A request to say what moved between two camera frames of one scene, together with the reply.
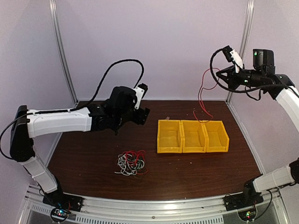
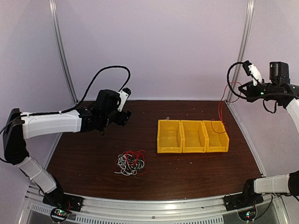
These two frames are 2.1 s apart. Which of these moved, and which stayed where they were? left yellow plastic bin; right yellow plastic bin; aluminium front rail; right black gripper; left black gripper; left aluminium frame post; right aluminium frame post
Moved: left black gripper; right black gripper
Stayed: right yellow plastic bin; left yellow plastic bin; left aluminium frame post; aluminium front rail; right aluminium frame post
